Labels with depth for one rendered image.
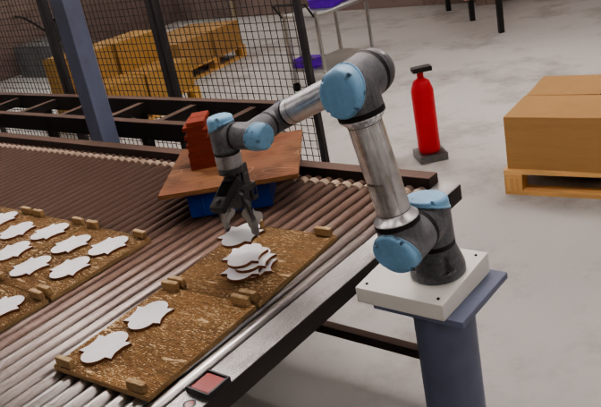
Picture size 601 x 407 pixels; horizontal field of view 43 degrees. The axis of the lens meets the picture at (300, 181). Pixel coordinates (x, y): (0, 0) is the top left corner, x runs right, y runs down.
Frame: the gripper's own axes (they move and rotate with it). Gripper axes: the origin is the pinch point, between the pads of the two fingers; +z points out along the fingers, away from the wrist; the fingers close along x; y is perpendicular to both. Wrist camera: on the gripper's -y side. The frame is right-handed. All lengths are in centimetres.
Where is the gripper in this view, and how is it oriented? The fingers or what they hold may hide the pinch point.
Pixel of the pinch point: (241, 233)
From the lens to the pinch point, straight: 219.8
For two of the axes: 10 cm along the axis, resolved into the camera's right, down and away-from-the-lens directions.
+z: 1.8, 9.2, 3.6
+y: 5.2, -4.0, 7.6
